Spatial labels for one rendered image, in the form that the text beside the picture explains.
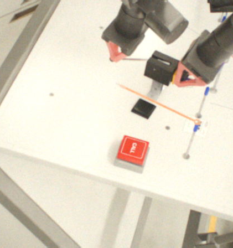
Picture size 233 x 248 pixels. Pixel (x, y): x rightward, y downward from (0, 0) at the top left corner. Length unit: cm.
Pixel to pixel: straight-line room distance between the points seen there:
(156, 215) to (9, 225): 197
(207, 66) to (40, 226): 51
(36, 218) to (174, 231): 216
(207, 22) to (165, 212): 204
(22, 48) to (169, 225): 222
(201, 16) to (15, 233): 68
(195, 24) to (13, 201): 60
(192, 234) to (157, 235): 175
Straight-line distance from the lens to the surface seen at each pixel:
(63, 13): 134
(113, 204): 148
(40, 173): 128
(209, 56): 103
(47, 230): 128
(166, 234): 327
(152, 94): 117
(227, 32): 99
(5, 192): 119
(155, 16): 98
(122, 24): 107
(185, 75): 111
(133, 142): 104
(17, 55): 123
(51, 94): 114
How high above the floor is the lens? 166
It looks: 33 degrees down
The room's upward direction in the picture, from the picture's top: 77 degrees clockwise
